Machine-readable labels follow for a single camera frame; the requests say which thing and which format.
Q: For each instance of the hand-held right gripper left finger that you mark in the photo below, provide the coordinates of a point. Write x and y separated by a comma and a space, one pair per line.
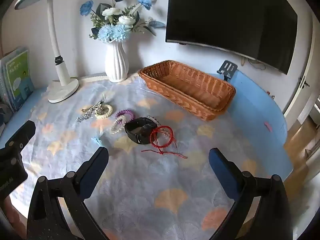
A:
96, 170

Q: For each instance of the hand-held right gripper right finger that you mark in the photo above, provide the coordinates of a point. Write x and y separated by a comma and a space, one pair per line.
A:
222, 171

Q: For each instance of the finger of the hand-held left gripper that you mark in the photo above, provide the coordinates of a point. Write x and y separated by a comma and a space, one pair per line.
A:
23, 132

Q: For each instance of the small light blue hair clip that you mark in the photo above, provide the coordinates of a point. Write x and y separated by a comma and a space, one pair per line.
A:
96, 140

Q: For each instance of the black wrist watch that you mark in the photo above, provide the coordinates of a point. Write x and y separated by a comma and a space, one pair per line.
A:
136, 132

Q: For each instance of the brown wicker basket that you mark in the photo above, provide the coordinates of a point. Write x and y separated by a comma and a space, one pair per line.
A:
200, 105

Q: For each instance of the stack of books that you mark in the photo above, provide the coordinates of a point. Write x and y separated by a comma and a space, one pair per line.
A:
21, 80

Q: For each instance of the pastel printed cloth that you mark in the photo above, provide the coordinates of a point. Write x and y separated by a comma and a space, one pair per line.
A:
150, 192

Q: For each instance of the white desk lamp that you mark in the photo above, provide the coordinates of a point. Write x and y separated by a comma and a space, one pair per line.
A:
63, 90

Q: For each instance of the silver hair clip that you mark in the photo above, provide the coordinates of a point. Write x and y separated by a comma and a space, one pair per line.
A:
93, 107

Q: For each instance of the small pink clip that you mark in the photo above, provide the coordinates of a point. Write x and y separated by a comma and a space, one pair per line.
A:
268, 126

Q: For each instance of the black phone stand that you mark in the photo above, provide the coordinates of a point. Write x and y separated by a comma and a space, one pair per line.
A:
228, 68

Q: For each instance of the white ribbed vase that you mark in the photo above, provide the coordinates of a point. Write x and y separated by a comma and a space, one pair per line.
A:
117, 62

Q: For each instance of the blue and white artificial flowers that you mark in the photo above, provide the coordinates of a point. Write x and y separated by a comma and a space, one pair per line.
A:
113, 31

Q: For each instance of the white door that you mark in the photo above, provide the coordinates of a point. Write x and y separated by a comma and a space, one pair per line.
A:
303, 55

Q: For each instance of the black television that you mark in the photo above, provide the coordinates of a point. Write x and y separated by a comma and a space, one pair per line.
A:
225, 17

